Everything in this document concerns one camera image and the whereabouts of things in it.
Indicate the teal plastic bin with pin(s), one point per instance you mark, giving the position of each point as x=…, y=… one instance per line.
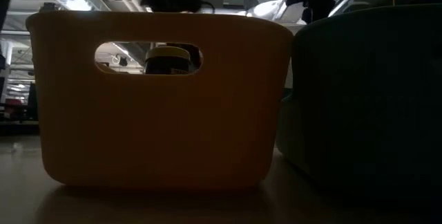
x=285, y=130

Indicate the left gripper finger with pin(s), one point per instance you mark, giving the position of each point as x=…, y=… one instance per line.
x=196, y=58

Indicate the brown jar with yellow lid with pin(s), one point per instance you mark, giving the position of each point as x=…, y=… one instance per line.
x=167, y=61

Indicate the yellow plastic bin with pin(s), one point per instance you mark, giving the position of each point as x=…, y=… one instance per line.
x=155, y=130

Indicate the dark green plastic bin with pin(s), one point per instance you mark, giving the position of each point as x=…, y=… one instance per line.
x=362, y=96

